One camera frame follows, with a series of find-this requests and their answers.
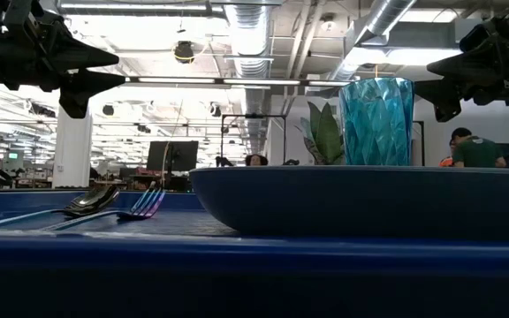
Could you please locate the black computer monitor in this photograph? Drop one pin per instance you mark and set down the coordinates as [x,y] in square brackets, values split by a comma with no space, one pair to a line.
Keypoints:
[172,154]

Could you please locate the teal faceted plastic cup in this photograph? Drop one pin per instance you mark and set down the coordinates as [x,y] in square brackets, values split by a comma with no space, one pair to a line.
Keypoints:
[376,123]

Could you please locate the white pillar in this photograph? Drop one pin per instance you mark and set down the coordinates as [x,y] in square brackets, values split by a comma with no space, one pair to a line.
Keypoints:
[72,150]

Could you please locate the long ceiling light strip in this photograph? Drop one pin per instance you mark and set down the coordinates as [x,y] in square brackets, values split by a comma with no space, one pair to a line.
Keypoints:
[219,81]

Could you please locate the dark teal round plate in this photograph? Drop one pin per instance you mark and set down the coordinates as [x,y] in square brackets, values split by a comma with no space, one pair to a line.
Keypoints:
[360,201]

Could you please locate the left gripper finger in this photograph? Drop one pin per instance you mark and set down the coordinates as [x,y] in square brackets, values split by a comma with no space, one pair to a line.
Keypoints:
[78,53]
[82,88]

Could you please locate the person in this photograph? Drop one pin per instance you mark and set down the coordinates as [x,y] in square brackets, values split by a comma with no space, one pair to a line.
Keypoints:
[256,160]
[475,152]
[447,161]

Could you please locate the black ceiling device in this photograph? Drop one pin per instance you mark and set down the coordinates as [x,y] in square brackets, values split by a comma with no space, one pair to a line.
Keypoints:
[184,51]

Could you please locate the corrugated silver air duct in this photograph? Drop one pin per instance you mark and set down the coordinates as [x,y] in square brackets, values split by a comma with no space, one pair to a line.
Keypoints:
[252,44]

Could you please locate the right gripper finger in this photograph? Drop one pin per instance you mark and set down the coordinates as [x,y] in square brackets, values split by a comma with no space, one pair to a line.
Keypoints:
[471,64]
[442,95]

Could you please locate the succulent plant in white pot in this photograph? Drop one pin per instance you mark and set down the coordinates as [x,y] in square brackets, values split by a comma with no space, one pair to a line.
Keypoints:
[325,137]

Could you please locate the black metal stand frame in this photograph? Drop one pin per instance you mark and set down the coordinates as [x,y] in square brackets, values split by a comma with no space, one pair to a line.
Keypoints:
[254,116]

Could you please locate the blue plastic tray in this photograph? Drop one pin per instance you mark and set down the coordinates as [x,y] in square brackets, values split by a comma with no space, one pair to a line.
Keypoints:
[104,274]

